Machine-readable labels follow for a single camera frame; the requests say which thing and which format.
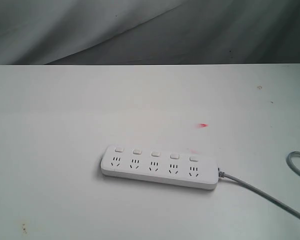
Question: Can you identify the grey backdrop cloth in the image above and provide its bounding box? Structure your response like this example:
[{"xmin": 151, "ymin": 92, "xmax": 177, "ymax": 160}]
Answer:
[{"xmin": 0, "ymin": 0, "xmax": 300, "ymax": 65}]

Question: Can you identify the white five-outlet power strip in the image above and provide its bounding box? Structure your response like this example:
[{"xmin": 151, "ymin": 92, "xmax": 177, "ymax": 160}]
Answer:
[{"xmin": 100, "ymin": 145, "xmax": 219, "ymax": 190}]

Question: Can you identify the grey power cable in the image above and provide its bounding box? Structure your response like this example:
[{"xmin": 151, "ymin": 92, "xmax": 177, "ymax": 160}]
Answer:
[{"xmin": 216, "ymin": 151, "xmax": 300, "ymax": 225}]

